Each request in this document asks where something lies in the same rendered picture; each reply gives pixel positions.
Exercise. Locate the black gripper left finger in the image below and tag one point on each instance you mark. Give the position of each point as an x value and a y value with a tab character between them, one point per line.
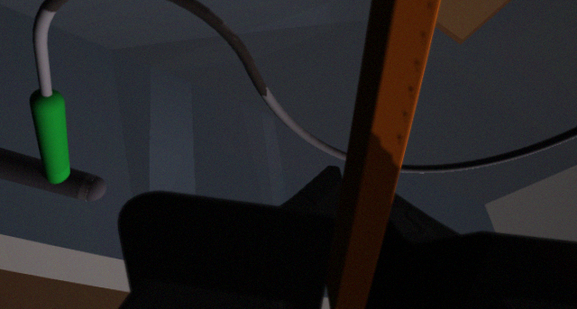
275	252

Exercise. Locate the grey bent wire on two black posts with flat base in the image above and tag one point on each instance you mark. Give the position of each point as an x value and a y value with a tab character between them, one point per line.
53	173

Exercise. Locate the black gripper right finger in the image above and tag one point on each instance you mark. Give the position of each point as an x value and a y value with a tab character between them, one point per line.
424	264

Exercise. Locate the grey loop with orange handle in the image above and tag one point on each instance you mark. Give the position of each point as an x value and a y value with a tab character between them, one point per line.
394	58

